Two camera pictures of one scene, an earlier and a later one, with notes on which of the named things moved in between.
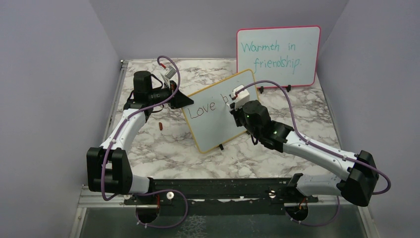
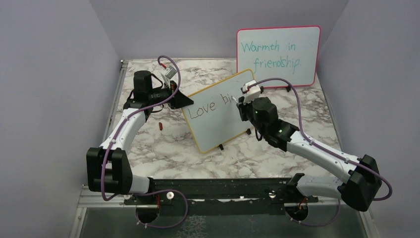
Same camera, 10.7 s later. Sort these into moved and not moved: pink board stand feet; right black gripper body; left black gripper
Moved: right black gripper body
Not moved: pink board stand feet; left black gripper
